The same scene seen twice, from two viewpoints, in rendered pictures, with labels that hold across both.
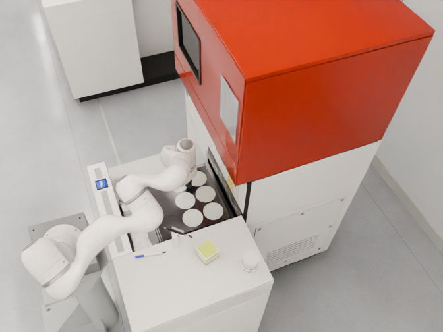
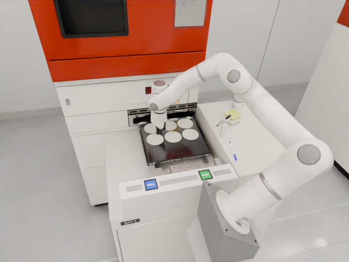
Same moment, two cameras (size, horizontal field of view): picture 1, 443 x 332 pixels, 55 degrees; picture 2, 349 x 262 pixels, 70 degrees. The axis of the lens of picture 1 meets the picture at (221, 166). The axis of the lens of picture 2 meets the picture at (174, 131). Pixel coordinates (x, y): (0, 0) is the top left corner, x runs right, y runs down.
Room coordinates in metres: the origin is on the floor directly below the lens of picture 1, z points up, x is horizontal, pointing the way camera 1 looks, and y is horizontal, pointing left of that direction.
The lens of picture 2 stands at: (1.00, 1.26, 1.86)
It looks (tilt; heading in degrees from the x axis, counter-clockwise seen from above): 40 degrees down; 278
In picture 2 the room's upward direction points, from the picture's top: 3 degrees clockwise
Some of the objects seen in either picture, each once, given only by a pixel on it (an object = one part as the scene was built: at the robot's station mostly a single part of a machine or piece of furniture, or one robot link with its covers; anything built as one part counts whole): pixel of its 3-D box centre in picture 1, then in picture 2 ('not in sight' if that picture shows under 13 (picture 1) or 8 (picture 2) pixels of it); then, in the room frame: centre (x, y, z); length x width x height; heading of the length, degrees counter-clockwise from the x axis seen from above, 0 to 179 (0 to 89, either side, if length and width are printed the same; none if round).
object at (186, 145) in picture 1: (185, 153); (159, 94); (1.24, 0.17, 1.17); 0.09 x 0.08 x 0.13; 88
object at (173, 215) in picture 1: (185, 200); (173, 136); (1.15, 0.17, 0.90); 0.34 x 0.34 x 0.01; 24
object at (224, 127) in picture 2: (178, 236); (223, 125); (0.88, 0.17, 1.03); 0.06 x 0.04 x 0.13; 114
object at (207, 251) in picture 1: (207, 252); (231, 117); (0.83, 0.04, 1.00); 0.07 x 0.07 x 0.07; 40
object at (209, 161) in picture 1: (222, 186); (162, 117); (1.25, -0.01, 0.89); 0.44 x 0.02 x 0.10; 24
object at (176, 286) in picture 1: (192, 276); (240, 139); (0.76, 0.10, 0.89); 0.62 x 0.35 x 0.14; 114
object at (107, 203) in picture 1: (110, 213); (178, 189); (1.06, 0.53, 0.89); 0.55 x 0.09 x 0.14; 24
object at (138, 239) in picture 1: (135, 223); (188, 174); (1.02, 0.41, 0.87); 0.36 x 0.08 x 0.03; 24
